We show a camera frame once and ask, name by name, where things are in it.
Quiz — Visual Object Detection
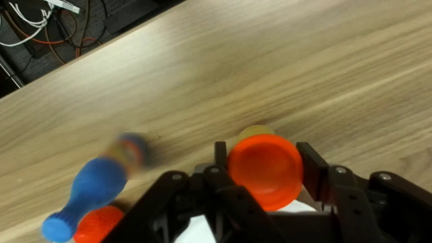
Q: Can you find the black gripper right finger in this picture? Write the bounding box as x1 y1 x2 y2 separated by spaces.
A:
295 140 375 243

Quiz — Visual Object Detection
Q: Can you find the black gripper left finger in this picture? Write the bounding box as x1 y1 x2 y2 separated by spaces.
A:
196 140 234 194

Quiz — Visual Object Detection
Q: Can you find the yellow tub with orange lid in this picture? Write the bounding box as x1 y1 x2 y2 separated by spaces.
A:
226 125 304 213

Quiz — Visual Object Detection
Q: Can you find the orange ball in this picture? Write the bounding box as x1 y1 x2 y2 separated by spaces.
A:
72 205 126 243

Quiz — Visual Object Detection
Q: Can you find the blue toy bottle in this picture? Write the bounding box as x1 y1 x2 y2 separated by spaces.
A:
40 132 147 243

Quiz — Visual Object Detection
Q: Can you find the orange floor cable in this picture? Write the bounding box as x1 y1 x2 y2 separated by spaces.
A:
3 7 91 59

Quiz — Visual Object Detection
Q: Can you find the white floor cable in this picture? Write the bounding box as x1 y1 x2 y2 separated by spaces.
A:
0 0 55 48

